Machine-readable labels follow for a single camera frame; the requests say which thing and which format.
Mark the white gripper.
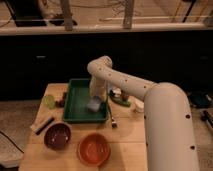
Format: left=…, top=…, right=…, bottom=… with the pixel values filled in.
left=89, top=76, right=106, bottom=99

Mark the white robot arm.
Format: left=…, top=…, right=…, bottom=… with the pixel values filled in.
left=87, top=56, right=200, bottom=171

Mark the green plastic tray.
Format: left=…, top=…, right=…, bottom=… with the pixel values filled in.
left=62, top=78, right=108, bottom=123

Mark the green toy with figures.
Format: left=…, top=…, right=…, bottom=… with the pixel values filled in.
left=109, top=88, right=131, bottom=107

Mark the metal fork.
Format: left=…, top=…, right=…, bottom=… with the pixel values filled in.
left=108, top=105, right=117, bottom=128

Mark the dark red small toy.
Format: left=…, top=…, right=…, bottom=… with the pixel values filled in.
left=55, top=92, right=67, bottom=108

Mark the white cup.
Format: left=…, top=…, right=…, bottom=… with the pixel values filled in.
left=134, top=99, right=144, bottom=113

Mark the yellow-green cup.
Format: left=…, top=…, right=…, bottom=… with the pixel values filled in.
left=42, top=95, right=55, bottom=109

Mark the wooden table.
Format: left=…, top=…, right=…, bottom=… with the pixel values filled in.
left=18, top=82, right=149, bottom=171

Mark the orange bowl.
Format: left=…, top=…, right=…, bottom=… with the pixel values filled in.
left=77, top=133, right=111, bottom=167

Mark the purple bowl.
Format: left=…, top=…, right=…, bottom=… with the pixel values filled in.
left=44, top=123, right=71, bottom=150

